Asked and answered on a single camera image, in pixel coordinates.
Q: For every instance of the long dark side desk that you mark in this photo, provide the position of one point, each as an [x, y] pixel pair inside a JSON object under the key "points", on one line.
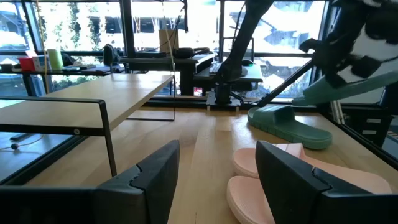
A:
{"points": [[77, 71]]}

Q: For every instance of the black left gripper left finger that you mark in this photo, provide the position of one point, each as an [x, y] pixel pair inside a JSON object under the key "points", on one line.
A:
{"points": [[149, 186]]}

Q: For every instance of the brown cardboard box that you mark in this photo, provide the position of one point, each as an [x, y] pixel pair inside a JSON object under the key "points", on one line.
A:
{"points": [[168, 40]]}

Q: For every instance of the red box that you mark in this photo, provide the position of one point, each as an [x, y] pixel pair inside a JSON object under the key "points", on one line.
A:
{"points": [[26, 64]]}

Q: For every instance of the green rubber slide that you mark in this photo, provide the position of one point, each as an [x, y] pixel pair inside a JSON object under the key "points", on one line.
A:
{"points": [[295, 130], [335, 90]]}

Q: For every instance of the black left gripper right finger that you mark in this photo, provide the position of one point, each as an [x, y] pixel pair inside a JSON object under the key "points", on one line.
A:
{"points": [[289, 186]]}

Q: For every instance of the black desk with keyboard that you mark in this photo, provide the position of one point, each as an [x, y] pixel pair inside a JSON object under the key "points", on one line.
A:
{"points": [[252, 76]]}

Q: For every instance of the black drawer cabinet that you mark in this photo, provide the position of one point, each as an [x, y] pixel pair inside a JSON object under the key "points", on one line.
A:
{"points": [[370, 124]]}

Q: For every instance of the white and blue box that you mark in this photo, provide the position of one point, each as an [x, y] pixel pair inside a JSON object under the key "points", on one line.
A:
{"points": [[40, 63]]}

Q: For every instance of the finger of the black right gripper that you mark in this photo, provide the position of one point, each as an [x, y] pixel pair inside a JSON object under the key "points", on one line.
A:
{"points": [[337, 62], [367, 67]]}

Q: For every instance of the black diagonal frame strut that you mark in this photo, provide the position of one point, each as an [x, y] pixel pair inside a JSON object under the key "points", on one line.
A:
{"points": [[286, 82]]}

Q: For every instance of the light green cylinder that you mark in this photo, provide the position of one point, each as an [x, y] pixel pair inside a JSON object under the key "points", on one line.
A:
{"points": [[55, 59]]}

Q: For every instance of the wooden shelf with black frame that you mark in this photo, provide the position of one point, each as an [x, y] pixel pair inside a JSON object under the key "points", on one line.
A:
{"points": [[93, 99]]}

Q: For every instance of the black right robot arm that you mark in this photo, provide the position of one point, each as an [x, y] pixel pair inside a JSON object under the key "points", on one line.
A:
{"points": [[245, 37]]}

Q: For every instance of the dark bag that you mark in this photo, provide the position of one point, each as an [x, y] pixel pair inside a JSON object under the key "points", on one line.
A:
{"points": [[110, 54]]}

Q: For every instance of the pale pink rubber slide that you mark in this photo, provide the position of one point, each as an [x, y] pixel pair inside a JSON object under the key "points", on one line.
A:
{"points": [[245, 161], [245, 202]]}

